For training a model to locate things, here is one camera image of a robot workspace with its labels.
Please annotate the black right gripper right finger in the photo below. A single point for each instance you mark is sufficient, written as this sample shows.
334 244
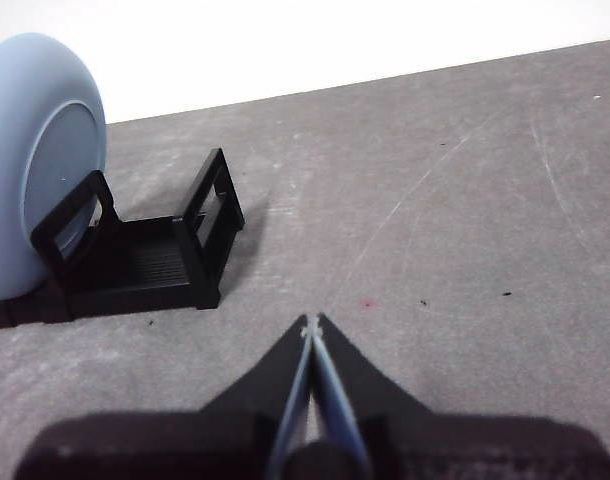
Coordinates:
435 445

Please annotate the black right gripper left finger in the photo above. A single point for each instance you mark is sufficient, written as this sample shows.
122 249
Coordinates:
210 440

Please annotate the blue plate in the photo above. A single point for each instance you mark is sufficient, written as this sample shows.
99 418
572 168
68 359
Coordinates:
25 125

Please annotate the black plate rack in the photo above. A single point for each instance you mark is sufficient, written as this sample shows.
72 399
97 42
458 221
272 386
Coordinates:
145 265

